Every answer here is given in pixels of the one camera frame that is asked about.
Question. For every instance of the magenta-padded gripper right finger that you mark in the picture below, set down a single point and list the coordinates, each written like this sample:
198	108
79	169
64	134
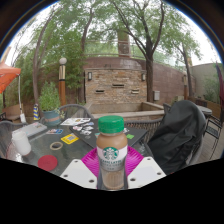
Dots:
146	171

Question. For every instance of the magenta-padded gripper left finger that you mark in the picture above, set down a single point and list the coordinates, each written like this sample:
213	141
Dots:
78	173

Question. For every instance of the green-capped coffee drink bottle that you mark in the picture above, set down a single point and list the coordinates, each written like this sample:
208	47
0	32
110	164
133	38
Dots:
111	140

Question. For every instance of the flat round red coaster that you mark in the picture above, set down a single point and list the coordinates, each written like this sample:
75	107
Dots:
47	163

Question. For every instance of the yellow sticker card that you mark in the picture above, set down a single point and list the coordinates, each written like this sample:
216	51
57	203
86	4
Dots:
69	138

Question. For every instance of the grey mesh patio chair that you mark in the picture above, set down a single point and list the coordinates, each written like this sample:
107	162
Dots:
5	133
75	108
143	125

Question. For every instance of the black jacket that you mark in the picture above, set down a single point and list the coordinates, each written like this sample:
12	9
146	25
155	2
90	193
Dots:
178	136

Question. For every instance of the blue sticker card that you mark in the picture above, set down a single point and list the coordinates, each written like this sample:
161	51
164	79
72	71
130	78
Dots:
55	131

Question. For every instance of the white sticker sheet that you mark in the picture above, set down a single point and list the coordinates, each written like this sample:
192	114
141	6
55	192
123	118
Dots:
75	121

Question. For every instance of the silver laptop with stickers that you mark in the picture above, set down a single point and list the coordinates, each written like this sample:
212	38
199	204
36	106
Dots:
33	129

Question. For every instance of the white ceramic mug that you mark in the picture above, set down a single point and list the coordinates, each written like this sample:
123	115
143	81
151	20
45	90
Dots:
22	143

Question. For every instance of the black metal chair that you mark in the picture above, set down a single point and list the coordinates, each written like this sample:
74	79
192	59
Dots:
215	133

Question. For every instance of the green plant in blue pot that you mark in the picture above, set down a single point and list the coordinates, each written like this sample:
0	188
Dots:
50	100

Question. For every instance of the round dark patio table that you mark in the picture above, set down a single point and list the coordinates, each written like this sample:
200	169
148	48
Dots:
205	110

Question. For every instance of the tree with dark forked trunk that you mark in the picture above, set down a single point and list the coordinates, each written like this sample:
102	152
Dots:
149	80

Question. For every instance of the tree with leaning grey trunk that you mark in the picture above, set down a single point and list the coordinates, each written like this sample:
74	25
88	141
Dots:
35	80

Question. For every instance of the thin-trunked tree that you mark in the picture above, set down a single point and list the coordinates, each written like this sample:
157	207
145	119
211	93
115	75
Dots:
189	76

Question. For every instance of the orange canopy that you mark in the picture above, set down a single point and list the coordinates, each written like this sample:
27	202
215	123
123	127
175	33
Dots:
6	75

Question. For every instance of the yellow and blue striped post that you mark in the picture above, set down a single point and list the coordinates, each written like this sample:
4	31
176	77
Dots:
36	113

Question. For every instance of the grey wall box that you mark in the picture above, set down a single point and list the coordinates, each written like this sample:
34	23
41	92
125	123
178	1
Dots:
156	95

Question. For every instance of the globe-topped lamp post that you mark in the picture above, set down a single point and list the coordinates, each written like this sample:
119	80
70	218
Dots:
62	83

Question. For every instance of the stone wall fountain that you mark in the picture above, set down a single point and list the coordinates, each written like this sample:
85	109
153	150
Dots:
113	85

